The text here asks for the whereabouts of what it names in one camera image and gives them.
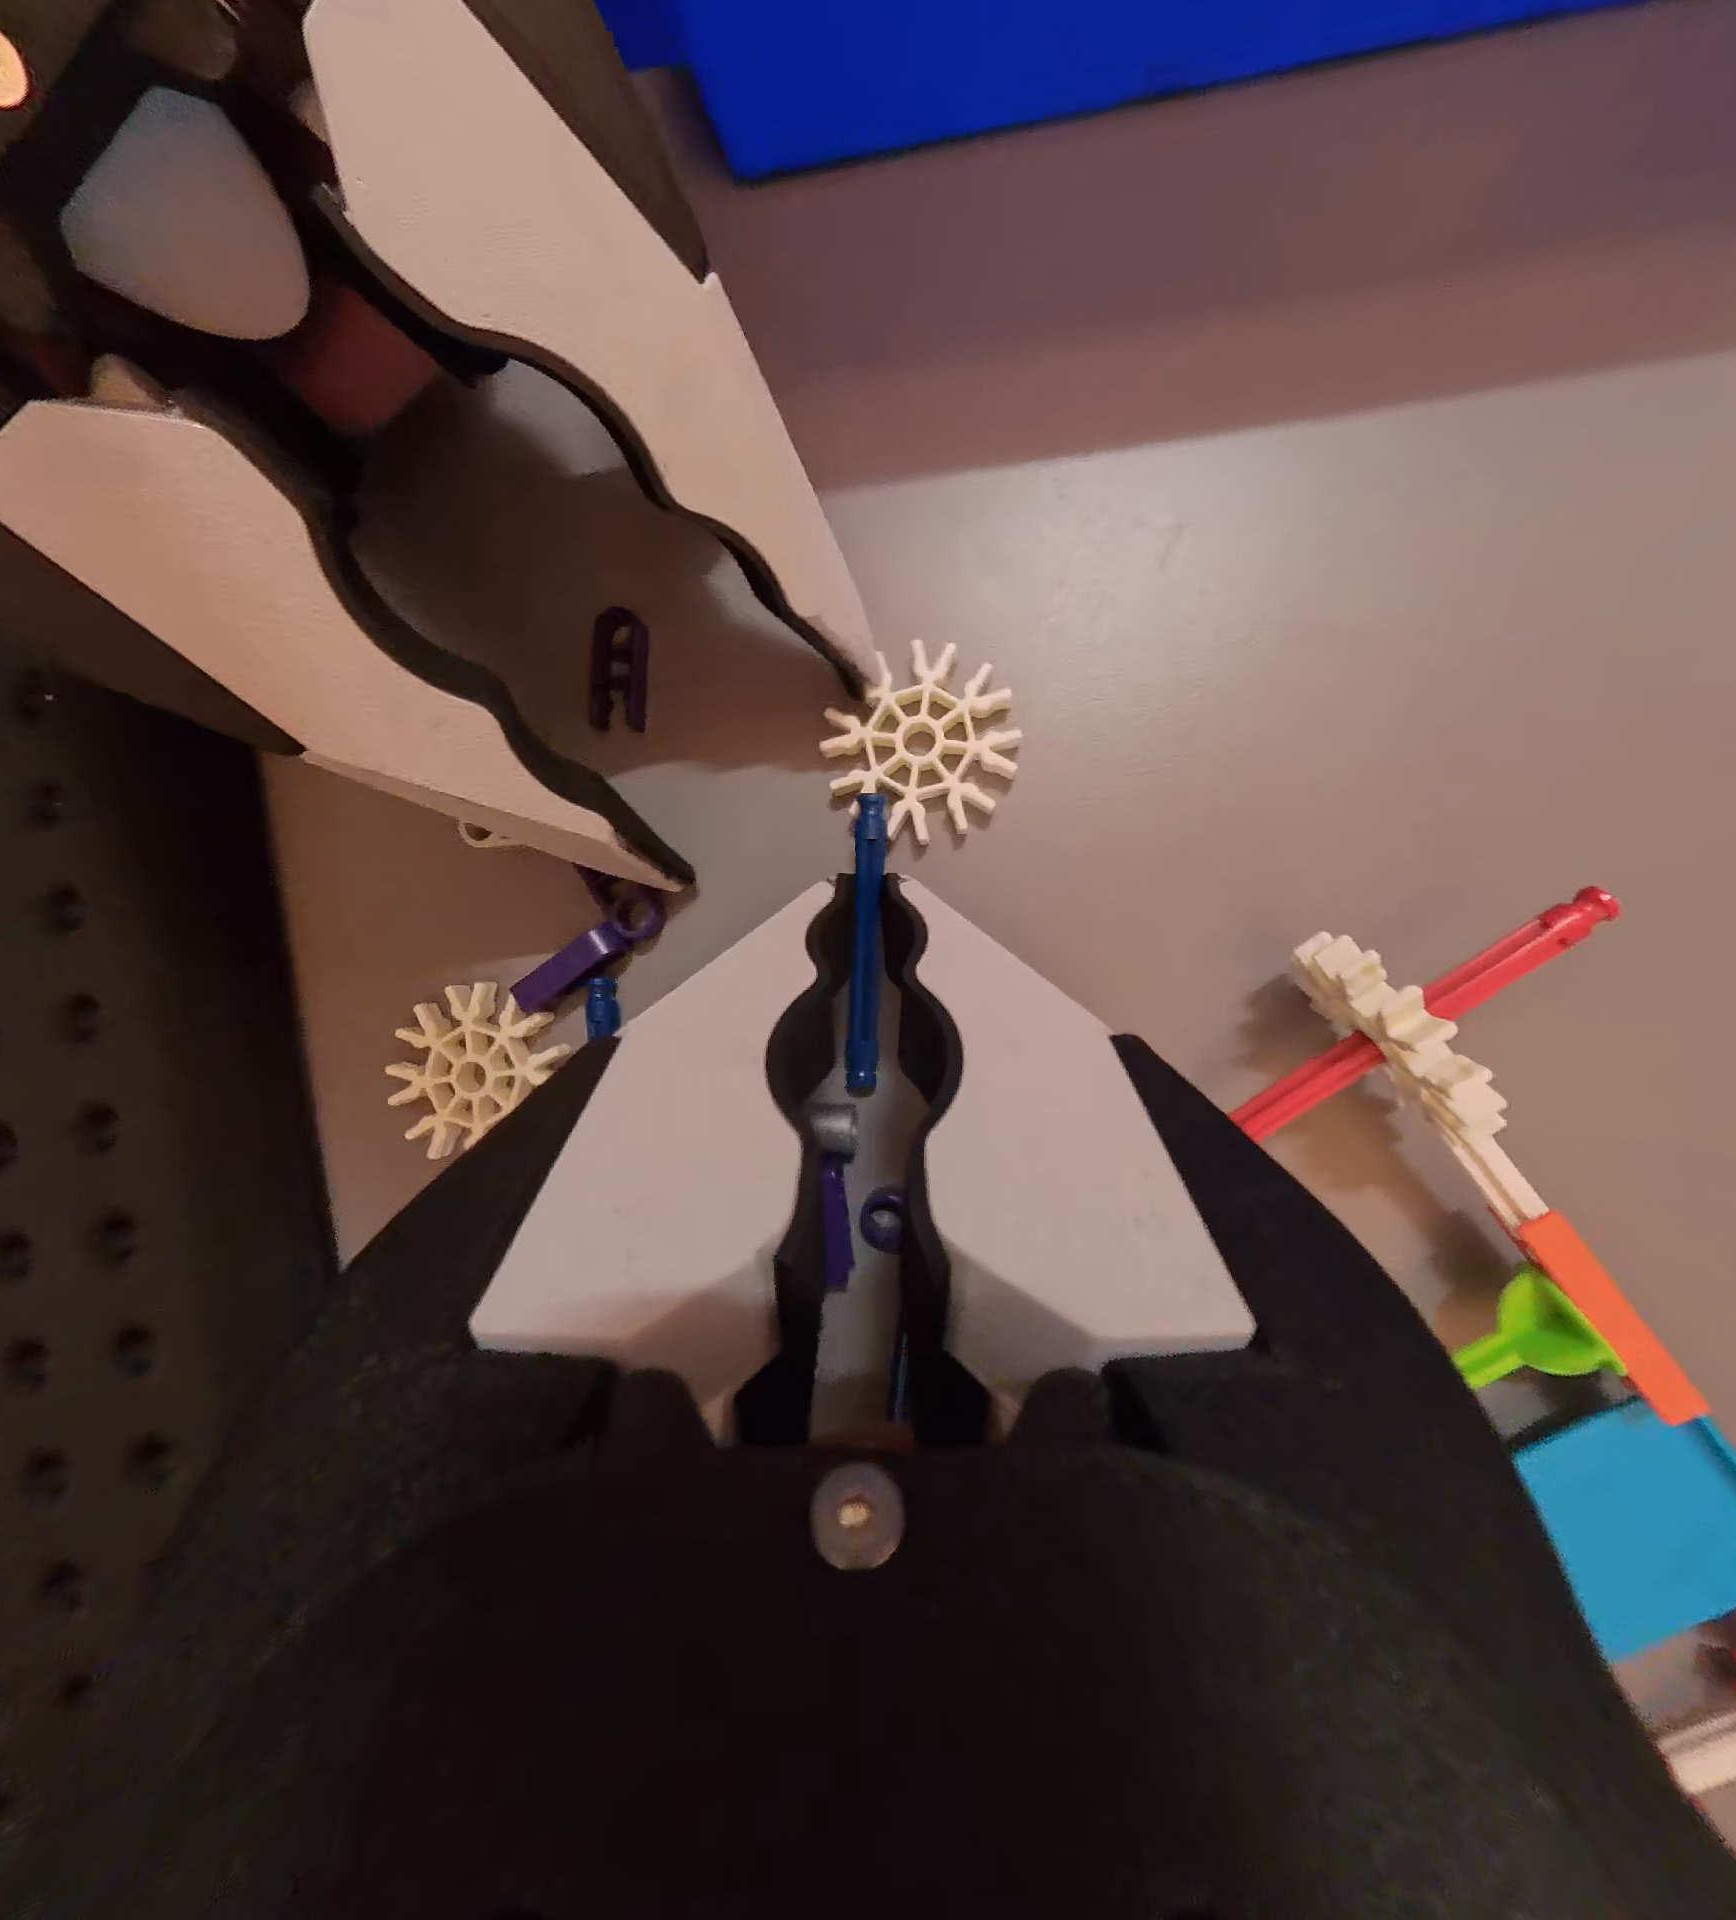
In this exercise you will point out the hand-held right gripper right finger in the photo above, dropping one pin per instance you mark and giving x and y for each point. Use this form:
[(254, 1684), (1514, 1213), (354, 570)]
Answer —
[(1077, 1202)]

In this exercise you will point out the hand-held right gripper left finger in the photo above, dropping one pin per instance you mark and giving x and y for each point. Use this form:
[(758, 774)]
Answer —
[(640, 1202)]

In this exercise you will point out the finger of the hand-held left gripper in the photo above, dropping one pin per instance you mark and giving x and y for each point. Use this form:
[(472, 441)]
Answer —
[(555, 221), (180, 543)]

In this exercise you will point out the blue toy rod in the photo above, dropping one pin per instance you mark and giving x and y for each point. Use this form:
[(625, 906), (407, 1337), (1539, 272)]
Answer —
[(903, 1370), (600, 1008), (873, 933)]

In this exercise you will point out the purple clip connector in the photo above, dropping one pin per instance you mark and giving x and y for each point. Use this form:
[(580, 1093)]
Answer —
[(559, 970), (640, 918), (831, 1222), (621, 674), (888, 1216)]

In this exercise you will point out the white snowflake connector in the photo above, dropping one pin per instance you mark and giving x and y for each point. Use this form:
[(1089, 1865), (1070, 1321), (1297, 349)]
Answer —
[(922, 749), (472, 1068)]

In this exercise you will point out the blue storage bin with tag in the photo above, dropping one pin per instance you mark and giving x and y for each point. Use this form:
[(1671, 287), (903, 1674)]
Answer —
[(1029, 60)]

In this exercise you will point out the colourful toy construction model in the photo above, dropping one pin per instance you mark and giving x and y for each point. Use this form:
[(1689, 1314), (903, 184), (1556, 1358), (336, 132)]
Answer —
[(1649, 1520)]

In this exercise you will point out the black perforated panel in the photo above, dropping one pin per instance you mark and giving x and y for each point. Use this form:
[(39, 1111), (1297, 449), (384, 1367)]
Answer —
[(55, 1202)]

